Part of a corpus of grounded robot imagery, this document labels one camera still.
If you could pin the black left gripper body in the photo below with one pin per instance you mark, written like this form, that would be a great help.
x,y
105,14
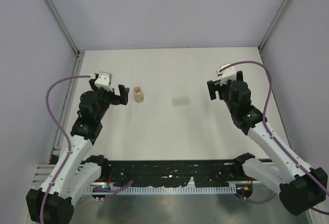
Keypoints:
x,y
104,95

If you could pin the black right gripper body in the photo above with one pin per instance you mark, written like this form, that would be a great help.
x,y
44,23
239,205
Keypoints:
x,y
224,91

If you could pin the clear pill bottle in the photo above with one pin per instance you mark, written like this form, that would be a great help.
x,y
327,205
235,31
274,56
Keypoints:
x,y
138,94

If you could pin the translucent weekly pill organizer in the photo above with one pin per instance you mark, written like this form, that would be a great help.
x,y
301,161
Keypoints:
x,y
181,101

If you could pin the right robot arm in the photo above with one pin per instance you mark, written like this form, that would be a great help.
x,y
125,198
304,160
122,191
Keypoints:
x,y
298,185

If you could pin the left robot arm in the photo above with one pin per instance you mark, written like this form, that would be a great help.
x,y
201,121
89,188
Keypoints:
x,y
56,198

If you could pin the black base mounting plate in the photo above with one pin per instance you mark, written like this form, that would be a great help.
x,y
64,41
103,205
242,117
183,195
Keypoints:
x,y
173,173

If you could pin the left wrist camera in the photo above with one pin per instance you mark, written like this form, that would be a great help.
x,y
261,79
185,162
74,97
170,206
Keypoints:
x,y
101,80

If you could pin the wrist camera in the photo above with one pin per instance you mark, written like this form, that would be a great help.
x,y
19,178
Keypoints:
x,y
101,80
227,73

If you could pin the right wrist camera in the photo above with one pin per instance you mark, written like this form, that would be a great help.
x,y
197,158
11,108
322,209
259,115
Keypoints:
x,y
227,73

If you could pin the left aluminium frame post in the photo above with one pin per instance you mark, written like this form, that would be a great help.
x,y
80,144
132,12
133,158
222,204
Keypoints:
x,y
58,19

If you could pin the white slotted cable duct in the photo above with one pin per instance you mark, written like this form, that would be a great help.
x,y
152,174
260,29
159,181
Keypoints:
x,y
190,189

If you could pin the aluminium frame corner post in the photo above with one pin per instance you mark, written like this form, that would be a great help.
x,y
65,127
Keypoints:
x,y
284,6

